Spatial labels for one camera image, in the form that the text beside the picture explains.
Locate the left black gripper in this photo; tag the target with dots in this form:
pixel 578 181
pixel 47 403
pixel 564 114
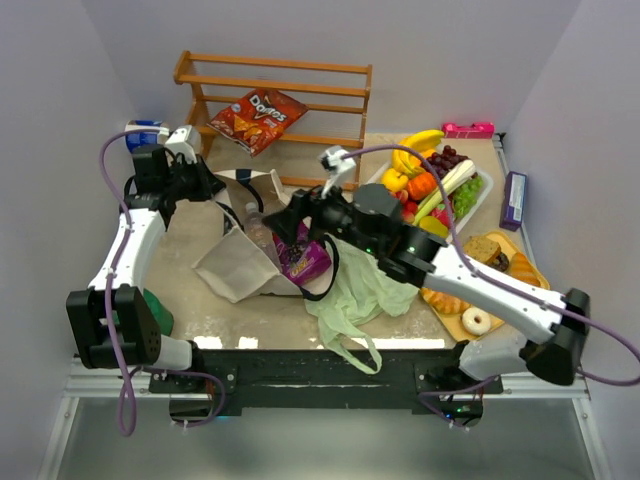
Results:
pixel 198 176

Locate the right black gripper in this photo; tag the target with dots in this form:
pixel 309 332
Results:
pixel 301 213

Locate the purple snack bag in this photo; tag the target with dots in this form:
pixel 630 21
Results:
pixel 304 260

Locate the clear plastic water bottle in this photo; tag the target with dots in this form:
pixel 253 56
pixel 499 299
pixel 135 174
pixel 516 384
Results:
pixel 260 234

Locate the beige canvas tote bag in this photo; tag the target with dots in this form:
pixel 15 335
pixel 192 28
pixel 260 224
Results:
pixel 235 268

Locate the light green plastic bag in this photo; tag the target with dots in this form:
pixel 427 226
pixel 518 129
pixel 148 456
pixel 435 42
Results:
pixel 360 293

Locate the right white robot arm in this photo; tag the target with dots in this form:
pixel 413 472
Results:
pixel 546 331

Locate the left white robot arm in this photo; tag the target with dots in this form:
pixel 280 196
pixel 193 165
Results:
pixel 112 324

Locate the blue white can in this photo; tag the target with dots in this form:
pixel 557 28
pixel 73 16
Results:
pixel 145 132

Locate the yellow apple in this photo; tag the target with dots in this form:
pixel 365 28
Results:
pixel 394 181

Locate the red cherries pile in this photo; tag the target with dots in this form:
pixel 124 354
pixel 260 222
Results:
pixel 409 207

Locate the Doritos chip bag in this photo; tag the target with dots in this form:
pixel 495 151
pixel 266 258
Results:
pixel 258 119

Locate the small orange pumpkin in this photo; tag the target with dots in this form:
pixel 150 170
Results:
pixel 421 186

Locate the yellow star fruit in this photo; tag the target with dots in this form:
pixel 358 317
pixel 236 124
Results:
pixel 434 226

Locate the white fruit tray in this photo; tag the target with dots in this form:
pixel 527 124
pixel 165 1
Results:
pixel 480 194

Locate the pink dragon fruit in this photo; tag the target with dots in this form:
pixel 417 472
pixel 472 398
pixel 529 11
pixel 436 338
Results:
pixel 441 214

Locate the yellow banana bunch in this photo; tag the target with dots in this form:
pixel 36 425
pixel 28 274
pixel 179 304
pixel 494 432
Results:
pixel 426 143

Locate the dark red grapes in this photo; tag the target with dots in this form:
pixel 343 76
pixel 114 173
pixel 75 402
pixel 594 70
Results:
pixel 443 159

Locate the green cloth bundle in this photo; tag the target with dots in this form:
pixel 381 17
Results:
pixel 157 310

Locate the green grapes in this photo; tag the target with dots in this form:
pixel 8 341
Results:
pixel 465 197

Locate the green celery stalk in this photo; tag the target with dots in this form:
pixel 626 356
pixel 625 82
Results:
pixel 452 180

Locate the brown bread slice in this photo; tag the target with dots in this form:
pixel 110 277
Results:
pixel 482 249

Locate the white glazed donut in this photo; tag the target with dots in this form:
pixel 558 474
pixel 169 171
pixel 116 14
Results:
pixel 476 321

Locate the pink box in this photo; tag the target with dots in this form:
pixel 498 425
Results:
pixel 478 130

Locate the chocolate donut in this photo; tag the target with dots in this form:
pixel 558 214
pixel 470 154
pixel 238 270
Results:
pixel 501 263

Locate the purple box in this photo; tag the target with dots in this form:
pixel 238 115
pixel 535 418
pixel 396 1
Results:
pixel 513 201

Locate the golden croissant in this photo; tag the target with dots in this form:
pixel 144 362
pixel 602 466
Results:
pixel 522 270

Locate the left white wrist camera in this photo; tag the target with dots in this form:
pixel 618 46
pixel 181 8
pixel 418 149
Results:
pixel 186 140

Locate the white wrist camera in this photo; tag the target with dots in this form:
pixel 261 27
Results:
pixel 186 140
pixel 338 164

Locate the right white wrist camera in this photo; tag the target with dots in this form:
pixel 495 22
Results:
pixel 338 164

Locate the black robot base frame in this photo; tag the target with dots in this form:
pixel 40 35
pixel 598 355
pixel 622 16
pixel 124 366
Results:
pixel 422 381

